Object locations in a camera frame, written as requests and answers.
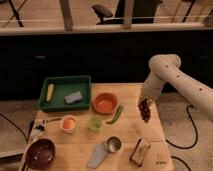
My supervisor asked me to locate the dark purple grape bunch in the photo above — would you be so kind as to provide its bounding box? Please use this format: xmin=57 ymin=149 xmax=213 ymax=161
xmin=138 ymin=98 xmax=151 ymax=123

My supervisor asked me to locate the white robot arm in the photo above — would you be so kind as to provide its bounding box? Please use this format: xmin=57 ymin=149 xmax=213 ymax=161
xmin=138 ymin=54 xmax=213 ymax=122

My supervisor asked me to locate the red orange bowl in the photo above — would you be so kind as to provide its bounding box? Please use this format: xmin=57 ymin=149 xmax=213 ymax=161
xmin=92 ymin=92 xmax=118 ymax=115

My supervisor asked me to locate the dark maroon bowl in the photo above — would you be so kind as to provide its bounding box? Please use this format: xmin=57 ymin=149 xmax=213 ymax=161
xmin=25 ymin=139 xmax=56 ymax=170

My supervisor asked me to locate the brown white box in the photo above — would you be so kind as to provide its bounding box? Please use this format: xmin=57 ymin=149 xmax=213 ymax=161
xmin=130 ymin=139 xmax=150 ymax=167

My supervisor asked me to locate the small green cup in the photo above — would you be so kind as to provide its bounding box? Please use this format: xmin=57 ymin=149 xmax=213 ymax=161
xmin=88 ymin=116 xmax=102 ymax=133

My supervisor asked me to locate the small metal cup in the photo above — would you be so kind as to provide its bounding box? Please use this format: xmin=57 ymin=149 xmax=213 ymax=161
xmin=106 ymin=136 xmax=121 ymax=153

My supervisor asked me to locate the grey blue sponge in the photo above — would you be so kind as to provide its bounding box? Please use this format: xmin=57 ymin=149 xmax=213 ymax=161
xmin=64 ymin=91 xmax=83 ymax=104

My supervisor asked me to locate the grey blue cloth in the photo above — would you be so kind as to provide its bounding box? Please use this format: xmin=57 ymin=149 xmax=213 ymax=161
xmin=87 ymin=143 xmax=109 ymax=169

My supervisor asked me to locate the white cup orange inside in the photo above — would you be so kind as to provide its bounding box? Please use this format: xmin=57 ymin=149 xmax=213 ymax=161
xmin=60 ymin=115 xmax=77 ymax=134

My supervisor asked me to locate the black office chair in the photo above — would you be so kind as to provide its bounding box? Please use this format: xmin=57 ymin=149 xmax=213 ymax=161
xmin=92 ymin=0 xmax=162 ymax=25

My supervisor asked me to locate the green plastic tray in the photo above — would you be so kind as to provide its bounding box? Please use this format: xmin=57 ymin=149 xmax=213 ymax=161
xmin=38 ymin=75 xmax=91 ymax=112

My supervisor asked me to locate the yellow corn cob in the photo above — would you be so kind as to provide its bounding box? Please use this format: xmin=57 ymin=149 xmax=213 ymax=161
xmin=46 ymin=84 xmax=54 ymax=102

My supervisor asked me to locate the black white brush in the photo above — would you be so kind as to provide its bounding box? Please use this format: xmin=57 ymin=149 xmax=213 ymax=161
xmin=30 ymin=124 xmax=45 ymax=141

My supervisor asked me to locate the black cable right floor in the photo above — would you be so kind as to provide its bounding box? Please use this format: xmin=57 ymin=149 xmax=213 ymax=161
xmin=165 ymin=104 xmax=200 ymax=171

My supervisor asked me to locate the black cable floor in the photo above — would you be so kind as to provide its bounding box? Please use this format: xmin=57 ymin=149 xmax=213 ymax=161
xmin=0 ymin=112 xmax=29 ymax=144
xmin=165 ymin=104 xmax=200 ymax=171

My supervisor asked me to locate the black cable left floor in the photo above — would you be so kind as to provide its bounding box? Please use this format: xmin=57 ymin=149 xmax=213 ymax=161
xmin=0 ymin=112 xmax=29 ymax=144

